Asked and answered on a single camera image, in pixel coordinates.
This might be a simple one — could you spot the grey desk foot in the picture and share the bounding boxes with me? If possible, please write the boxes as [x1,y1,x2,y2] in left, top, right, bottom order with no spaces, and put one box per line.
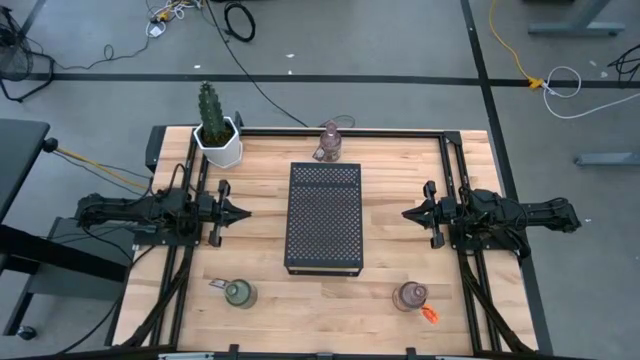
[527,0,626,37]
[573,152,640,167]

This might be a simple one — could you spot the grey cable loop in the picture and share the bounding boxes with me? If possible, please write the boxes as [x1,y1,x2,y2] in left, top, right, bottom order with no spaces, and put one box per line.
[319,113,357,129]

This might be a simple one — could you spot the black floor fan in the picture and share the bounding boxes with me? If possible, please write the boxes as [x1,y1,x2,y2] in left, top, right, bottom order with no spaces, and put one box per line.
[0,4,56,104]

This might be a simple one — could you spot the thin black floor cable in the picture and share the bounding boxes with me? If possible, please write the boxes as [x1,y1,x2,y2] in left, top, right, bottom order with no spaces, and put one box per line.
[52,34,154,72]

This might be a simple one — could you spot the green cactus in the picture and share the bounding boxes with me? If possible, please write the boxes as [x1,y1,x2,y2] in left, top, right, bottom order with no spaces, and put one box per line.
[197,80,229,144]

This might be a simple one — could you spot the white floor cable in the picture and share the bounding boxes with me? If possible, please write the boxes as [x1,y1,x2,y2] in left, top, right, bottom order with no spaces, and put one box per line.
[542,65,640,121]

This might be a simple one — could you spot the tin candle with orange tag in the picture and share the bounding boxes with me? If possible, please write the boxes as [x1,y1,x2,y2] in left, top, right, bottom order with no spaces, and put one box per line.
[391,280,441,326]

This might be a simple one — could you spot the white hexagonal plant pot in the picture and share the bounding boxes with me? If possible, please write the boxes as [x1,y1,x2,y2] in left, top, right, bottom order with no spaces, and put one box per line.
[192,116,245,170]

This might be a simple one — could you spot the black desk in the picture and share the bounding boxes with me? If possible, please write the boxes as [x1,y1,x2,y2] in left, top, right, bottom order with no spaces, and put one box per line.
[0,118,136,337]

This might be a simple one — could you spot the black cable bundle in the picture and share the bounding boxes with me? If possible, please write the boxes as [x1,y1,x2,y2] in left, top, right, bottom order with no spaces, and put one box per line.
[607,42,640,87]

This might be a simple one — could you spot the coiled black cable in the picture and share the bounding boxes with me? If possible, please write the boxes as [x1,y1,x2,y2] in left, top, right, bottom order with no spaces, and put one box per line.
[223,2,257,44]

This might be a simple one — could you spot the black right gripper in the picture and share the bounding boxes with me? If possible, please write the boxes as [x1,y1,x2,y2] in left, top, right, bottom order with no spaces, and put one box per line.
[401,179,458,251]

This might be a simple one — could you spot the black aluminium table frame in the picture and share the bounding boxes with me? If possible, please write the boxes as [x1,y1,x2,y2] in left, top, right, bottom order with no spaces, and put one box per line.
[107,124,541,360]

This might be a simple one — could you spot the yellow extension cable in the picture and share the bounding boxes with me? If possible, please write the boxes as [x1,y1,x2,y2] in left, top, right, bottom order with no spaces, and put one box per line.
[488,0,545,91]

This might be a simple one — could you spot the tin candle with white tag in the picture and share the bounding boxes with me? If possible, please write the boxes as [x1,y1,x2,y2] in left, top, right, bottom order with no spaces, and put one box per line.
[208,277,259,310]

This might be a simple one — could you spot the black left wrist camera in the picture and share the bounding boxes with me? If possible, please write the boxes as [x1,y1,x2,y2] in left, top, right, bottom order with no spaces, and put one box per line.
[196,192,217,216]

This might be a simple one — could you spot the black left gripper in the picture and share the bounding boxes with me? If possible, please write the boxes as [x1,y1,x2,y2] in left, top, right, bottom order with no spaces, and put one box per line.
[196,179,253,248]

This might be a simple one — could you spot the white and yellow cable bundle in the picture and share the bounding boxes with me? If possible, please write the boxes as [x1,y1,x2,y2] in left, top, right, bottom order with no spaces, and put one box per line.
[148,0,204,24]

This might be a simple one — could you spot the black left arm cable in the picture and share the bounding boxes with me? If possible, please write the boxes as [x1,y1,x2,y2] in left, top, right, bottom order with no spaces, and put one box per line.
[167,162,195,195]

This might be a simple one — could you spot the black perforated metal shelf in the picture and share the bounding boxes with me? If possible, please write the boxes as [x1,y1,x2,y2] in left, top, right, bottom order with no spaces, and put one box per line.
[283,161,365,278]

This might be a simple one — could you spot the long black floor cable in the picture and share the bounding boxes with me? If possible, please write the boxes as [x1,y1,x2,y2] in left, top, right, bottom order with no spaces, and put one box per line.
[204,0,308,128]

